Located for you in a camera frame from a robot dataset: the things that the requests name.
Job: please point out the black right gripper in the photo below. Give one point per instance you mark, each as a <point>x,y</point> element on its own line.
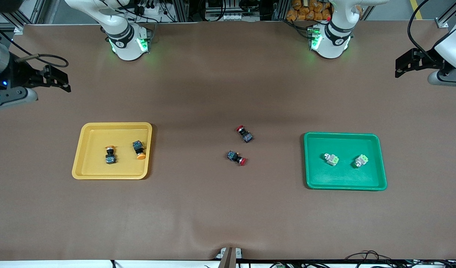
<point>20,74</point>

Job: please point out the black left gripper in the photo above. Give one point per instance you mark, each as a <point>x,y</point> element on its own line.
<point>425,60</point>

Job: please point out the yellow push button switch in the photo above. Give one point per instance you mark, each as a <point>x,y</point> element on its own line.
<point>110,159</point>
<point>138,145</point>

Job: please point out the green push button switch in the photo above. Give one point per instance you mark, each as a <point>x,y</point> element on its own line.
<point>361,160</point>
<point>330,159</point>

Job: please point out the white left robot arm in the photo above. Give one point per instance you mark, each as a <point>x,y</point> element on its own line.
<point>330,41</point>

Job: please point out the yellow plastic tray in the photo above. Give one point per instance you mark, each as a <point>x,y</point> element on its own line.
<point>94,163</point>

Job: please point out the orange snack bag pile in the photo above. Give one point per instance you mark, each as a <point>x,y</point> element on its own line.
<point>306,11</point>

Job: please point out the white power strip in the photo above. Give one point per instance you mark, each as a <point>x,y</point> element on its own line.
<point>150,13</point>

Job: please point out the green plastic tray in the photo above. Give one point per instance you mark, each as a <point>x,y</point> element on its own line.
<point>343,178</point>

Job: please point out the large table mat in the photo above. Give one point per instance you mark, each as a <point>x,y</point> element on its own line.
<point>228,93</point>

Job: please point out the white terminal block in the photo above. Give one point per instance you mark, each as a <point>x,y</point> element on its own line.
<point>235,16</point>

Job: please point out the green terminal connector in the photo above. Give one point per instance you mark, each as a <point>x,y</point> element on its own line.
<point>279,265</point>

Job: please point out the metal table clamp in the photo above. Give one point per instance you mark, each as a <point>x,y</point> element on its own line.
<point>230,257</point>

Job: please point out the aluminium frame post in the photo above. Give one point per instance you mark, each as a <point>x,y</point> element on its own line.
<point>445,18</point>
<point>280,9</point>
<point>181,11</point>
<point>38,11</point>

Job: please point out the red push button switch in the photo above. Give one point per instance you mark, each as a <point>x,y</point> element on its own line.
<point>233,156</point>
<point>246,136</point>

